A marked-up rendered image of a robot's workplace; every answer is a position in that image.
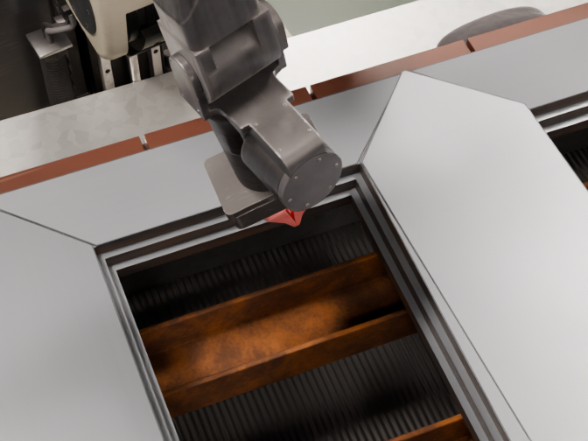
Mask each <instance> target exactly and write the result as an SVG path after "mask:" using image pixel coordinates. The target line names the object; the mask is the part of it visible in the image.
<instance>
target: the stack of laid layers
mask: <svg viewBox="0 0 588 441"><path fill-rule="evenodd" d="M530 111H531V112H532V114H533V115H534V117H535V118H536V120H537V121H538V122H539V123H540V124H541V126H542V128H543V129H544V130H545V132H546V133H547V135H548V136H549V138H550V139H552V138H555V137H560V136H563V135H566V134H569V133H571V132H574V131H577V130H581V129H584V128H588V92H586V93H582V94H578V95H575V96H572V97H570V98H566V99H563V100H561V101H556V102H552V103H550V104H547V105H544V106H541V107H539V108H533V109H530ZM376 128H377V127H376ZM376 128H375V130H376ZM375 130H374V133H375ZM374 133H373V135H374ZM373 135H372V136H371V138H370V140H369V142H368V144H367V147H366V149H365V150H364V152H363V154H362V156H361V158H360V160H359V162H358V164H356V165H353V166H349V167H347V168H344V169H342V172H341V175H340V177H339V181H338V183H337V184H336V186H335V187H334V188H333V189H332V191H331V192H330V193H329V194H328V195H327V196H326V197H325V198H324V199H323V200H321V201H320V202H319V203H318V204H317V205H315V206H313V207H311V208H309V209H306V210H305V211H304V213H303V215H302V218H301V220H302V219H304V218H307V217H310V216H313V215H315V214H321V213H323V212H326V211H329V210H332V209H334V208H337V207H342V206H345V205H348V204H352V206H353V209H354V211H355V212H356V214H357V216H358V218H359V220H360V222H361V224H362V226H363V227H364V229H365V231H366V233H367V236H368V238H369V240H370V241H371V243H372V244H373V246H374V249H375V251H376V253H377V255H378V256H379V258H380V260H381V263H382V264H383V266H384V268H385V270H386V271H387V273H388V276H389V278H390V280H391V282H392V284H393V285H394V286H395V289H396V291H397V293H398V295H399V297H400V299H401V300H402V303H403V305H404V306H405V308H406V310H407V312H408V314H409V316H410V318H411V320H412V322H413V324H414V326H415V327H416V329H417V331H418V333H419V335H420V337H421V339H422V341H423V343H424V345H425V346H426V348H427V350H428V352H429V354H430V357H431V358H432V360H433V362H434V364H435V366H436V368H437V370H438V372H439V373H440V375H441V377H442V379H443V381H444V384H445V386H446V387H447V388H448V390H449V392H450V394H451V397H452V399H453V401H454V402H455V404H456V406H457V408H458V410H459V412H460V414H461V416H462V417H463V419H464V421H465V424H466V426H467V428H468V430H469V431H470V432H471V434H472V437H473V439H474V441H530V440H529V438H528V436H527V435H526V433H525V432H524V430H523V428H522V427H521V425H520V424H519V422H518V420H517V419H516V417H515V415H514V413H513V411H512V410H511V409H510V408H509V406H508V404H507V402H506V400H505V399H504V397H503V395H502V394H501V392H500V391H499V389H498V387H497V386H496V384H495V383H494V380H493V379H492V377H491V375H490V374H489V373H488V371H487V369H486V367H485V366H484V364H483V362H482V361H481V359H480V357H479V356H478V355H477V353H476V351H475V350H474V348H473V346H472V344H471V342H470V341H469V339H468V338H467V337H466V334H465V333H464V331H463V330H462V328H461V326H460V325H459V322H458V321H457V320H456V318H455V317H454V315H453V313H452V311H451V309H450V308H449V306H448V305H447V303H446V302H445V300H444V298H443V297H442V295H441V293H440V292H439V290H438V288H437V286H436V285H435V284H434V282H433V281H432V279H431V277H430V275H429V273H428V272H427V270H426V268H425V267H424V265H423V264H422V262H421V260H420V259H419V257H418V256H417V253H416V252H415V250H414V249H413V248H412V246H411V244H410V242H409V240H408V239H407V237H406V235H405V234H404V232H403V231H402V229H401V228H400V226H399V224H398V223H397V221H396V219H395V217H394V215H393V214H392V213H391V211H390V210H389V207H388V206H387V204H386V202H385V201H384V199H383V197H382V196H381V194H380V193H379V191H378V189H377V188H376V186H375V184H374V182H373V180H372V179H371V178H370V176H369V175H368V172H367V171H366V169H365V167H364V166H363V164H362V162H361V161H362V159H363V158H364V155H365V153H366V151H367V149H368V146H369V144H370V142H371V139H372V137H373ZM285 224H286V223H278V222H267V221H266V220H260V221H258V222H257V223H255V224H253V225H251V226H249V227H245V228H243V229H239V228H238V227H237V226H236V225H235V223H234V222H231V221H229V220H228V217H227V216H226V215H225V213H224V211H223V208H222V207H219V208H216V209H214V210H210V211H207V212H204V213H200V214H196V215H194V216H191V217H188V218H185V219H183V220H177V221H174V222H172V223H169V224H166V225H163V226H160V227H155V228H153V229H149V230H146V231H143V232H141V233H138V234H133V235H130V236H127V237H124V238H122V239H118V240H115V241H111V242H108V243H105V244H102V245H99V246H95V245H93V247H94V251H95V253H96V256H97V258H98V261H99V264H100V265H101V270H102V273H103V275H104V277H105V280H106V283H107V285H108V289H109V291H110V294H111V297H112V299H113V301H114V304H115V308H116V310H117V313H118V316H119V318H120V320H121V323H122V327H123V330H124V332H125V335H126V337H127V340H128V342H129V346H130V349H131V352H132V353H133V356H134V359H135V362H136V365H137V368H138V371H139V373H140V375H141V378H142V380H143V385H144V387H145V389H146V392H147V395H148V397H149V399H150V404H151V406H152V408H153V411H154V414H155V416H156V419H157V423H158V425H159V428H160V430H161V432H162V435H163V438H164V441H179V437H178V434H177V432H176V430H175V427H174V425H173V422H172V419H171V416H170V413H169V411H168V409H167V406H166V404H165V399H164V398H163V395H162V392H161V390H160V387H159V385H158V381H157V378H156V376H155V374H154V371H153V368H152V366H151V362H150V360H149V357H148V354H147V353H146V350H145V347H144V343H143V341H142V339H141V336H140V333H139V331H138V329H137V325H136V322H135V320H134V318H133V315H132V312H131V310H130V306H129V304H128V301H127V298H126V297H125V294H124V291H123V287H122V285H121V283H120V280H119V277H124V276H127V275H130V274H133V273H136V272H138V271H141V270H146V269H148V268H152V267H155V266H158V265H160V264H163V263H168V262H170V261H173V260H177V259H179V258H182V257H185V256H189V255H192V254H195V253H199V252H201V251H204V250H207V249H211V248H214V247H217V246H220V245H223V244H226V243H229V242H233V241H236V240H239V239H241V238H244V237H248V236H251V235H255V234H258V233H261V232H263V231H266V230H269V229H272V228H277V227H280V226H282V225H285Z"/></svg>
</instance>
